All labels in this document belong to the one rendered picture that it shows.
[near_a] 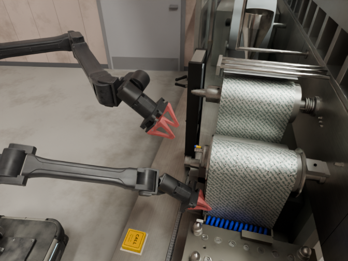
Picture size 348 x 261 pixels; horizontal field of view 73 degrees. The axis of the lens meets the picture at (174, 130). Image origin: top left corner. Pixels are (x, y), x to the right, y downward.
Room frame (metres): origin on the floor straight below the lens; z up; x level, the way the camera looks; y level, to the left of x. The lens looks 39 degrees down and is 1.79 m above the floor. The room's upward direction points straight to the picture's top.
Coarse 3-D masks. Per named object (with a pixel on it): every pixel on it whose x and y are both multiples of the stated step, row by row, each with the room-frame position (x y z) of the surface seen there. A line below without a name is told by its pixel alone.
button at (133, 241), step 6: (126, 234) 0.45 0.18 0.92; (132, 234) 0.45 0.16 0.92; (138, 234) 0.45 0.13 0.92; (144, 234) 0.45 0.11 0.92; (126, 240) 0.42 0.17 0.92; (132, 240) 0.42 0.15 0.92; (138, 240) 0.42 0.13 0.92; (126, 246) 0.40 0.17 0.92; (132, 246) 0.40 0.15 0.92; (138, 246) 0.40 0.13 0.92; (138, 252) 0.39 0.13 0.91
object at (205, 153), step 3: (204, 147) 0.54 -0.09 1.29; (207, 147) 0.54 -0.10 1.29; (204, 150) 0.52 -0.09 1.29; (207, 150) 0.52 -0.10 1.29; (204, 153) 0.51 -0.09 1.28; (207, 153) 0.51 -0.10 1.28; (204, 156) 0.51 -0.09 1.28; (207, 156) 0.51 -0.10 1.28; (201, 159) 0.50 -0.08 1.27; (204, 159) 0.50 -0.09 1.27; (201, 162) 0.50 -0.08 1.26; (204, 162) 0.50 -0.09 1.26; (201, 165) 0.50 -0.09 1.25; (204, 165) 0.50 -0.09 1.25
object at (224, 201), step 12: (216, 192) 0.46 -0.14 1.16; (228, 192) 0.45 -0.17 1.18; (240, 192) 0.44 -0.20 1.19; (216, 204) 0.46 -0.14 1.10; (228, 204) 0.45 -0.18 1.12; (240, 204) 0.44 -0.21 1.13; (252, 204) 0.43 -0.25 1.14; (264, 204) 0.42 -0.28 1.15; (276, 204) 0.42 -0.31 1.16; (216, 216) 0.46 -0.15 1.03; (228, 216) 0.45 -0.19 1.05; (240, 216) 0.44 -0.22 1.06; (252, 216) 0.43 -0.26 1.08; (264, 216) 0.42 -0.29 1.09; (276, 216) 0.41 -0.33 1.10; (264, 228) 0.42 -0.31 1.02
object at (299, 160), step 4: (212, 144) 0.53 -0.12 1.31; (208, 152) 0.50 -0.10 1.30; (300, 156) 0.48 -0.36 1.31; (300, 160) 0.46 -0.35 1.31; (300, 164) 0.45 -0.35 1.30; (300, 168) 0.44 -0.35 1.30; (208, 172) 0.47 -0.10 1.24; (300, 172) 0.43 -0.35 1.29; (296, 176) 0.43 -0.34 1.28; (300, 176) 0.42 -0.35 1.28; (296, 180) 0.42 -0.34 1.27; (296, 184) 0.42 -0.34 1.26; (296, 188) 0.41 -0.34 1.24
